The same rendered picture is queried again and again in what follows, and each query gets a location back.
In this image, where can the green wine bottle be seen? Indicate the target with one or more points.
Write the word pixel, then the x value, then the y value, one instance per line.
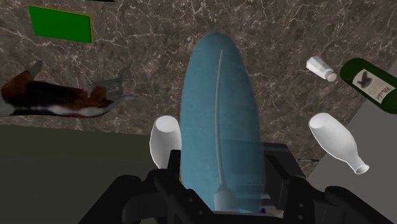
pixel 370 83

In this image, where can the brown black white animal figure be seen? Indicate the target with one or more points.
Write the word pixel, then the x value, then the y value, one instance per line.
pixel 52 99

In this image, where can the green flat book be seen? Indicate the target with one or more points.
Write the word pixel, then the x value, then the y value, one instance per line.
pixel 60 24

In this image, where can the white bottle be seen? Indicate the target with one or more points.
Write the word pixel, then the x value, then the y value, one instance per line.
pixel 336 141

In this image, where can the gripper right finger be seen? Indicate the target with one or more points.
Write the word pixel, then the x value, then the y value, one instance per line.
pixel 291 189

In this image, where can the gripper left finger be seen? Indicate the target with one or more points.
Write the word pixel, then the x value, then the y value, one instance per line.
pixel 173 192

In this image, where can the white cup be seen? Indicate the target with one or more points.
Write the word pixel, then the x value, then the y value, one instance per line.
pixel 164 139

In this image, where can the blue oval vase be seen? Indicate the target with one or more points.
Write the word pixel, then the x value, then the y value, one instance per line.
pixel 218 124

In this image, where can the white salt shaker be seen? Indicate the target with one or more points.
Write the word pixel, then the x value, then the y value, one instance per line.
pixel 319 68

